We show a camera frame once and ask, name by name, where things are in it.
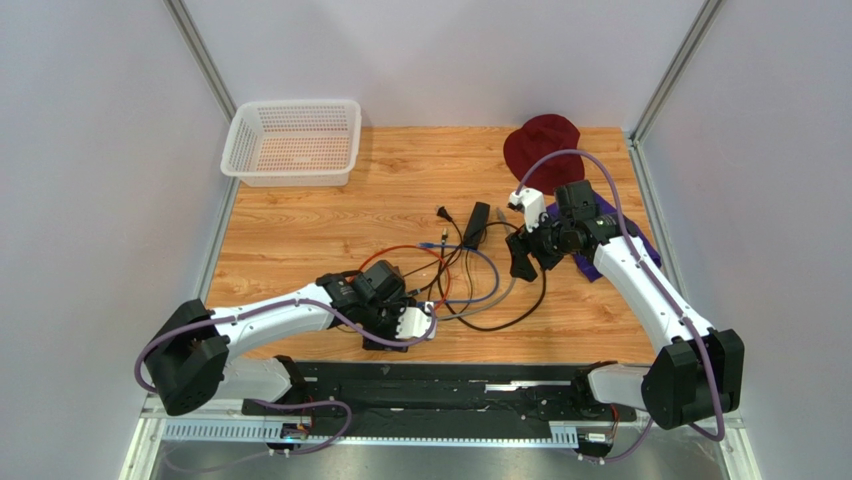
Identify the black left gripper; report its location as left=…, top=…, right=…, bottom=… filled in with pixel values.
left=360, top=296, right=416, bottom=352

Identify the black network switch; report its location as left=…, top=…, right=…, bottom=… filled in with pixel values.
left=361, top=337, right=409, bottom=352

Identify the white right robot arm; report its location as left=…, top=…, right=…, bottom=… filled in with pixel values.
left=506, top=180, right=745, bottom=430

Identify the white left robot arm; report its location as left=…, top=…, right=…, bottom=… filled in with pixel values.
left=134, top=261, right=431, bottom=416

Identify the purple cloth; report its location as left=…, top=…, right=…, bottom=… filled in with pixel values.
left=547, top=192, right=664, bottom=284

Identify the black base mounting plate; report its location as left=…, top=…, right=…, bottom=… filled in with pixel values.
left=280, top=361, right=637, bottom=440

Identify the dark red bucket hat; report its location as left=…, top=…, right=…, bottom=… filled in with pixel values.
left=503, top=114, right=586, bottom=195

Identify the white plastic basket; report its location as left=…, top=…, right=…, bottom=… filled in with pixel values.
left=220, top=99, right=362, bottom=187

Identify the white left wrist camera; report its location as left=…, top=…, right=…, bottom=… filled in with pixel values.
left=395, top=302, right=437, bottom=340

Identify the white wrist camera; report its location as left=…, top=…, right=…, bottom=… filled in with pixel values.
left=508, top=187, right=546, bottom=232
left=395, top=302, right=437, bottom=340

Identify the grey ethernet cable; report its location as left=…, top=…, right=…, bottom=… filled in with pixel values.
left=435, top=208, right=517, bottom=322

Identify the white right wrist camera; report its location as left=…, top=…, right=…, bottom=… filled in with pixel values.
left=508, top=187, right=546, bottom=232

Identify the red ethernet cable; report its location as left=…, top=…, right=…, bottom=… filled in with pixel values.
left=357, top=244, right=455, bottom=311

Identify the black ethernet cable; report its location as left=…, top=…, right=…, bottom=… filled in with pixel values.
left=403, top=227, right=467, bottom=304

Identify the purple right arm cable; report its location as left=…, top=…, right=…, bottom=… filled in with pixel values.
left=515, top=148, right=727, bottom=464

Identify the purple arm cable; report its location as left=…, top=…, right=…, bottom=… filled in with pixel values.
left=515, top=148, right=727, bottom=464
left=134, top=298, right=439, bottom=458

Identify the blue ethernet cable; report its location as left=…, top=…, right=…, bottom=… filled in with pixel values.
left=416, top=242, right=501, bottom=306

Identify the black mains power cord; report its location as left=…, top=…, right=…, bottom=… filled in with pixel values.
left=435, top=206, right=547, bottom=333

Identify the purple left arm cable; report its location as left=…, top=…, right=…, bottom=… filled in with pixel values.
left=134, top=298, right=439, bottom=458

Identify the aluminium frame rail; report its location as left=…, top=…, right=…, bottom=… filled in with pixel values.
left=120, top=362, right=760, bottom=479

